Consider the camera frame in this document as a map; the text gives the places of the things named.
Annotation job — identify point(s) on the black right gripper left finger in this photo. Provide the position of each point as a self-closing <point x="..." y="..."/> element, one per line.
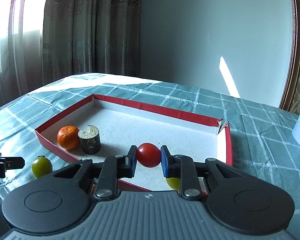
<point x="59" y="200"/>

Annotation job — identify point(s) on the dark cut vegetable chunk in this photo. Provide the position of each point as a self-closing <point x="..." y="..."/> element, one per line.
<point x="90" y="140"/>

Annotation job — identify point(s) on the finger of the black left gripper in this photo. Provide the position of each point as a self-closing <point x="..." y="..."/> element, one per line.
<point x="10" y="163"/>

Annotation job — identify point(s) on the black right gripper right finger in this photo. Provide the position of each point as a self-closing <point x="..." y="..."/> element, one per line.
<point x="233" y="198"/>

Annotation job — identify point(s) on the green cherry tomato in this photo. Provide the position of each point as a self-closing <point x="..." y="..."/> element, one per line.
<point x="173" y="183"/>
<point x="41" y="166"/>

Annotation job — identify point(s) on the orange mandarin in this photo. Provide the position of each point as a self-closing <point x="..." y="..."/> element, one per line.
<point x="67" y="137"/>

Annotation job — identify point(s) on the brown wooden frame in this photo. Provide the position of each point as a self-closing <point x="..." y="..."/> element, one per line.
<point x="290" y="100"/>

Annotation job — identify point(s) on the teal checked tablecloth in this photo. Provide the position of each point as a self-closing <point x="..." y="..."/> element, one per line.
<point x="262" y="140"/>

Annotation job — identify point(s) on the red cardboard box tray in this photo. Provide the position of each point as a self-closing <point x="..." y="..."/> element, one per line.
<point x="123" y="123"/>

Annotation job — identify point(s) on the red cherry tomato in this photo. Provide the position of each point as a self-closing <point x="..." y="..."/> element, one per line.
<point x="148" y="155"/>

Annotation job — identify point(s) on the patterned brown curtain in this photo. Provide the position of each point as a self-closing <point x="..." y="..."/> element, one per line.
<point x="42" y="41"/>

